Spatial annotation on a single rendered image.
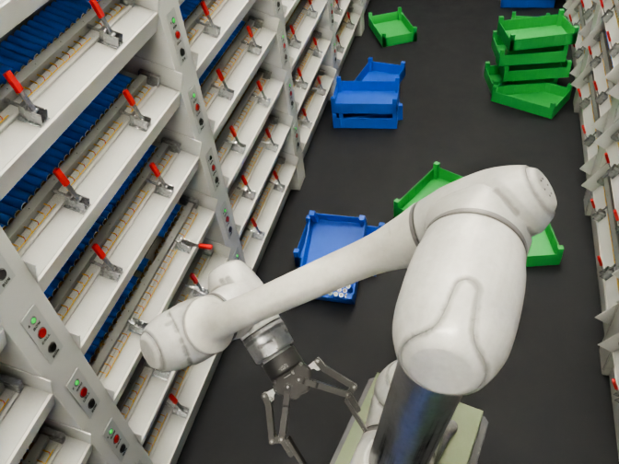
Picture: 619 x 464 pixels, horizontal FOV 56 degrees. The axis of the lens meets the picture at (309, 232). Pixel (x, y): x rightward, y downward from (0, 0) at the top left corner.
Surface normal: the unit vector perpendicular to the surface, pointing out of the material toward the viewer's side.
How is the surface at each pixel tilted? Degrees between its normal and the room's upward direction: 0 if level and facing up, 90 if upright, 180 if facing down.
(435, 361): 83
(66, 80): 21
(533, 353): 0
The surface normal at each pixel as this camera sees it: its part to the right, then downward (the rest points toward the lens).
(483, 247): 0.11, -0.66
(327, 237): -0.20, -0.33
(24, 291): 0.96, 0.11
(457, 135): -0.10, -0.72
